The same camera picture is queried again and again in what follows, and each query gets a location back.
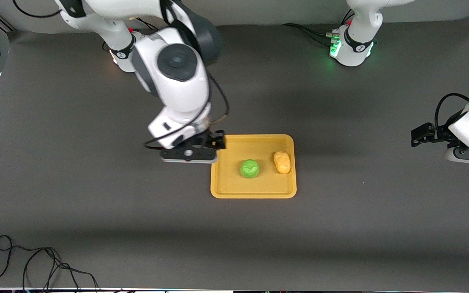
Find green apple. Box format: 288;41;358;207
240;159;260;179

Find yellow potato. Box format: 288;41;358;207
274;151;291;175

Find yellow plastic tray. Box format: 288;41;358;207
210;134;297;199

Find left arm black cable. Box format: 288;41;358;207
434;93;469;131

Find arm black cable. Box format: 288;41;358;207
434;93;469;131
13;0;230;149

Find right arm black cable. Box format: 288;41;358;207
13;0;230;149

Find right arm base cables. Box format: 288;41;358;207
128;17;158;33

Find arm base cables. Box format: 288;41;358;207
128;17;158;33
282;23;340;46

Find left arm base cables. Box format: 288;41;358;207
282;23;340;46

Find loose black cable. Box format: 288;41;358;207
0;235;100;292

